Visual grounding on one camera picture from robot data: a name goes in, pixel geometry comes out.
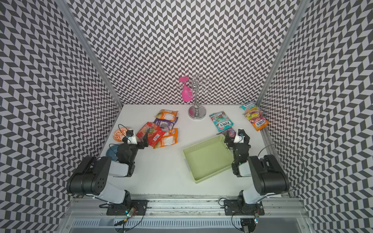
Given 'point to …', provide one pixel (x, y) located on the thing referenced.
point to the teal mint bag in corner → (249, 107)
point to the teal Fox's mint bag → (222, 121)
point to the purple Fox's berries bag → (165, 124)
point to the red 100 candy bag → (154, 132)
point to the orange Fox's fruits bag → (170, 138)
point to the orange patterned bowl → (119, 133)
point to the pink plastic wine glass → (187, 94)
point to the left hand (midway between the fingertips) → (140, 133)
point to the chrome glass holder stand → (197, 112)
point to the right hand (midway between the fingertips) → (235, 132)
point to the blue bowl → (111, 152)
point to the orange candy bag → (167, 114)
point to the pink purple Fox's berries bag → (232, 133)
